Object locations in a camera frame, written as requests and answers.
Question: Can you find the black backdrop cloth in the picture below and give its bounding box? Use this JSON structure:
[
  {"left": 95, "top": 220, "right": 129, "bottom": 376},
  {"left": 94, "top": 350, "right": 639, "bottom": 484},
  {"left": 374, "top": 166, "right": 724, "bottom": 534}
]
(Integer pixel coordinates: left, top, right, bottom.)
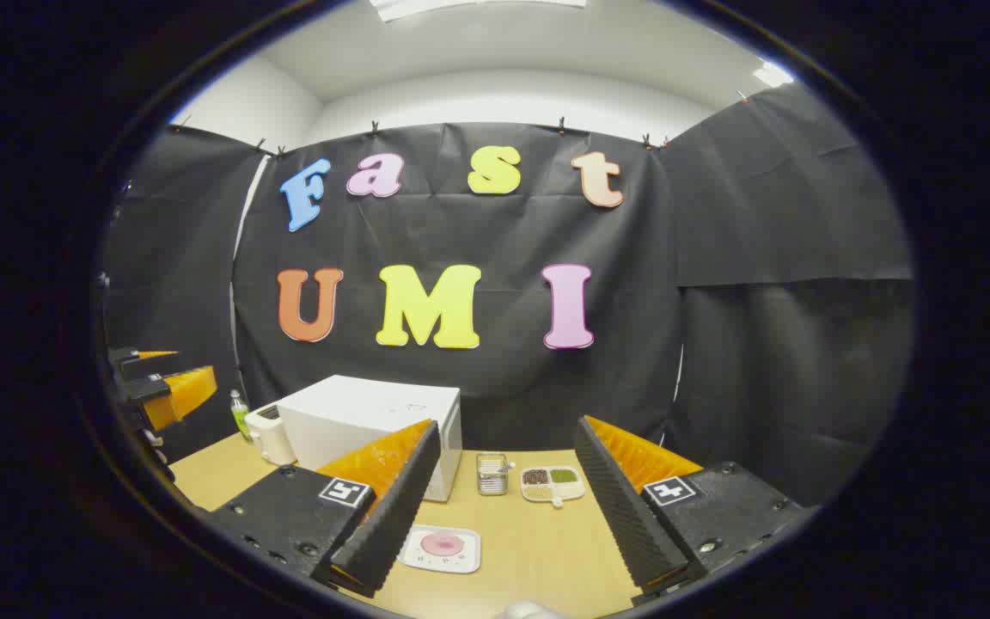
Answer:
[{"left": 100, "top": 82, "right": 917, "bottom": 508}]

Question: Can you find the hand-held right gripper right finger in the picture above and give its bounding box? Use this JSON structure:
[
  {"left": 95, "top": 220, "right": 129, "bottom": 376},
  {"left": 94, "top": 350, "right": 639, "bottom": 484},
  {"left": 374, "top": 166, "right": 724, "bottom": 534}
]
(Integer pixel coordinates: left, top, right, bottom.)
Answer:
[{"left": 574, "top": 415, "right": 810, "bottom": 607}]

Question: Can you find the white divided dish with beans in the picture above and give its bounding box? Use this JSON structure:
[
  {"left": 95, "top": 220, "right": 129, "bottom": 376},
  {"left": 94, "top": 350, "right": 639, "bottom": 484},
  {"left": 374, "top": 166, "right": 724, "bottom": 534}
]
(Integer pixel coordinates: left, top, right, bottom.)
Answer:
[{"left": 519, "top": 465, "right": 588, "bottom": 508}]

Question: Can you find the white toaster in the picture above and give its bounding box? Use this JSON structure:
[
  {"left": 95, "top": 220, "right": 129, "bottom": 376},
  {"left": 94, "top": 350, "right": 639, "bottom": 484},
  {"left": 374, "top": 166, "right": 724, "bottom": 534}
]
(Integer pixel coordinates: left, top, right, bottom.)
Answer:
[{"left": 244, "top": 402, "right": 296, "bottom": 467}]

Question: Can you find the green label drink bottle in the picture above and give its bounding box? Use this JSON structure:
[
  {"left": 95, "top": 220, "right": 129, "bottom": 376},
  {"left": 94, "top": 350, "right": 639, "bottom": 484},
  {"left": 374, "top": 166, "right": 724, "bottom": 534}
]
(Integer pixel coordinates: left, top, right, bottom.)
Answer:
[{"left": 229, "top": 389, "right": 252, "bottom": 444}]

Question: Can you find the white square plate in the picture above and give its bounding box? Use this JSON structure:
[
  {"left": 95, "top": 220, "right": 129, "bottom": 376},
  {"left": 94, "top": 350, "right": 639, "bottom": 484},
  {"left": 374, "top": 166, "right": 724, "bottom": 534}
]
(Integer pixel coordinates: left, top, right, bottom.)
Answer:
[{"left": 398, "top": 524, "right": 482, "bottom": 574}]

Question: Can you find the white microwave oven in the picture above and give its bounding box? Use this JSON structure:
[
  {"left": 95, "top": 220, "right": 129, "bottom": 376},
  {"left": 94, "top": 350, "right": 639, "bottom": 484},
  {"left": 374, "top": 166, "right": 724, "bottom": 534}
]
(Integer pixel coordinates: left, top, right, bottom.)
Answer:
[{"left": 276, "top": 374, "right": 464, "bottom": 504}]

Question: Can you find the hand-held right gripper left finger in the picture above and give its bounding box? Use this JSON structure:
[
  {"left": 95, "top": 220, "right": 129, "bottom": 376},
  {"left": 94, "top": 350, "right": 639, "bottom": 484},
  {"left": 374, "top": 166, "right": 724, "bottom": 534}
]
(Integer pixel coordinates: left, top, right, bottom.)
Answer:
[{"left": 203, "top": 420, "right": 443, "bottom": 598}]

